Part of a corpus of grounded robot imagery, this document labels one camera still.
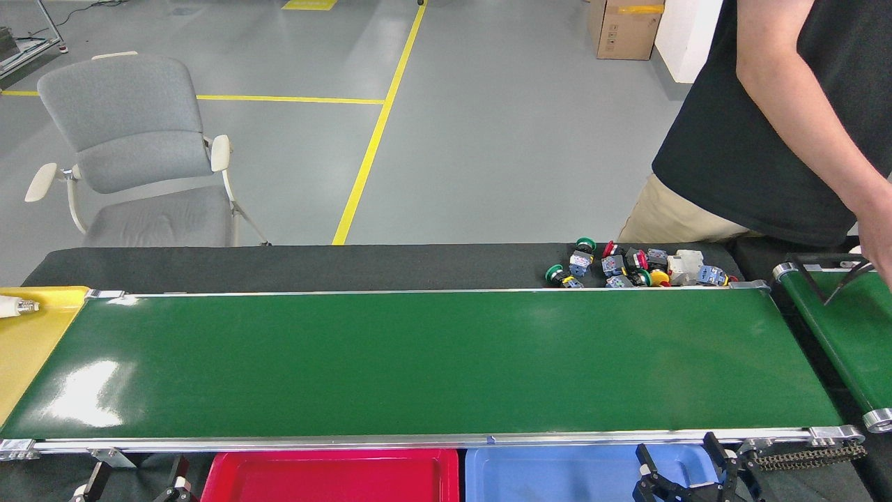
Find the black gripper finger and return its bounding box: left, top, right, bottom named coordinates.
left=155, top=455, right=199, bottom=502
left=633, top=443, right=698, bottom=502
left=70, top=460, right=114, bottom=502
left=700, top=432, right=741, bottom=502

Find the yellow plastic tray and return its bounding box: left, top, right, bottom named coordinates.
left=0, top=286, right=91, bottom=427

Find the green conveyor belt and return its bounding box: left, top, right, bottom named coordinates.
left=772, top=261, right=892, bottom=433
left=0, top=282, right=868, bottom=462

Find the person's right hand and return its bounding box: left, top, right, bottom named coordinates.
left=856, top=192, right=892, bottom=290

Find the blue plastic bin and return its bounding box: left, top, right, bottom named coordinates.
left=465, top=444, right=764, bottom=502

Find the red plastic bin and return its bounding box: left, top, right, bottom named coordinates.
left=201, top=448, right=461, bottom=502

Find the white light bulb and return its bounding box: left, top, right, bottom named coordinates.
left=0, top=295, right=39, bottom=320

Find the person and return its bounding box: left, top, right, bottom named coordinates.
left=617, top=0, right=892, bottom=294

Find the grey office chair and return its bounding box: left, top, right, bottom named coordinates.
left=24, top=51, right=272, bottom=248

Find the silver metal rack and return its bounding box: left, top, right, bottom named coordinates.
left=0, top=0, right=69, bottom=77

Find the brown cardboard box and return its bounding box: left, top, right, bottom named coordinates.
left=587, top=0, right=665, bottom=61

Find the black roller chain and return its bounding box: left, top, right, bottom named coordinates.
left=746, top=441, right=868, bottom=473

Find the black metal guide bracket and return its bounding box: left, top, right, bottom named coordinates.
left=791, top=252, right=875, bottom=306

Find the black floor cable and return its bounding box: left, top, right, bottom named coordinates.
left=15, top=0, right=133, bottom=39

